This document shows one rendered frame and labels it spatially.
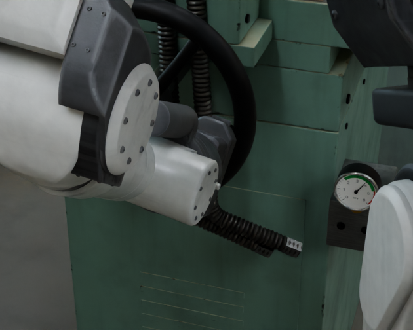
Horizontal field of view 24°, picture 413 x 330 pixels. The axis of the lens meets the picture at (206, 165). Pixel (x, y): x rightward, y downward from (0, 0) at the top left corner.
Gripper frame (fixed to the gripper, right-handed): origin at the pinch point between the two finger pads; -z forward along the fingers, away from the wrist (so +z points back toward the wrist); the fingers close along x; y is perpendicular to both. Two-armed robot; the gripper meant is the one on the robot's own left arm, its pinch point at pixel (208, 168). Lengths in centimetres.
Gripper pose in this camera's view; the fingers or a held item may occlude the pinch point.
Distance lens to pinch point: 112.6
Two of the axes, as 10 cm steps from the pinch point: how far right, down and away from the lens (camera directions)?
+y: -9.1, -3.5, 2.4
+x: 3.3, -9.4, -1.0
